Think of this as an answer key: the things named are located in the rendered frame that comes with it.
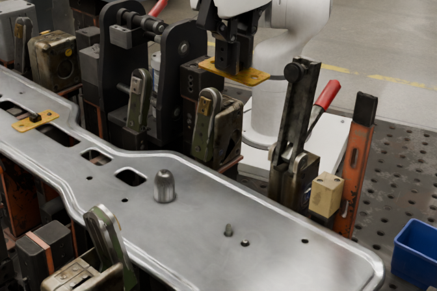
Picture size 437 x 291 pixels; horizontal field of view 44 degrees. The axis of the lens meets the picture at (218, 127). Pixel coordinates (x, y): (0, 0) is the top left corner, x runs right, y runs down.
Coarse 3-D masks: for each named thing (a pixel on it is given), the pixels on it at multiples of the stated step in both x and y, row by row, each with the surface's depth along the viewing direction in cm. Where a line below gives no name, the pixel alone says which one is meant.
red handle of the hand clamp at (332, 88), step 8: (336, 80) 86; (328, 88) 85; (336, 88) 85; (320, 96) 85; (328, 96) 85; (320, 104) 84; (328, 104) 85; (312, 112) 84; (320, 112) 84; (312, 120) 84; (312, 128) 84; (288, 152) 82; (288, 160) 82
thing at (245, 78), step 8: (200, 64) 64; (208, 64) 65; (240, 64) 63; (216, 72) 63; (224, 72) 63; (240, 72) 63; (248, 72) 63; (256, 72) 63; (264, 72) 63; (240, 80) 61; (248, 80) 61; (256, 80) 61; (264, 80) 62
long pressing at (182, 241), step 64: (0, 64) 122; (0, 128) 99; (64, 128) 100; (64, 192) 84; (128, 192) 84; (192, 192) 84; (256, 192) 84; (192, 256) 72; (256, 256) 72; (320, 256) 73
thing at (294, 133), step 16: (288, 64) 74; (304, 64) 77; (320, 64) 76; (288, 80) 75; (304, 80) 77; (288, 96) 78; (304, 96) 77; (288, 112) 80; (304, 112) 77; (288, 128) 81; (304, 128) 79
